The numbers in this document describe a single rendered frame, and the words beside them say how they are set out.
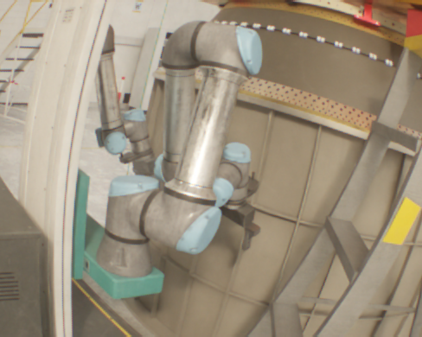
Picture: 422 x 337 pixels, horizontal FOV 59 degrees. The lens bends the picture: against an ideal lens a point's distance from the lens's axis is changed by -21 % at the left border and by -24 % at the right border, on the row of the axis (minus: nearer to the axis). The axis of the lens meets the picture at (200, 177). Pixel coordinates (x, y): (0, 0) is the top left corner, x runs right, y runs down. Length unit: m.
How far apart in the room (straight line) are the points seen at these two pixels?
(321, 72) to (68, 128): 1.01
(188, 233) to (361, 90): 0.96
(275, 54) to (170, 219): 0.98
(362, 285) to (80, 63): 0.80
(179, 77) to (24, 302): 0.69
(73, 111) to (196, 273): 1.09
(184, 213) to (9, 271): 0.45
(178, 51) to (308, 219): 0.86
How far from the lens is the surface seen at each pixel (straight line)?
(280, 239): 1.70
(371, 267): 0.90
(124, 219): 1.05
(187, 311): 2.02
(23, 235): 0.95
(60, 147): 1.05
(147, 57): 9.60
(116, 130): 1.49
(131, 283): 1.10
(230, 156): 1.24
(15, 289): 1.02
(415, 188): 0.90
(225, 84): 0.99
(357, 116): 1.61
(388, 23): 1.88
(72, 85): 1.03
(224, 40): 1.00
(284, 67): 1.73
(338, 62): 1.73
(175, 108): 1.14
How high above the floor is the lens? 1.23
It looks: 14 degrees down
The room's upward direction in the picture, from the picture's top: 12 degrees clockwise
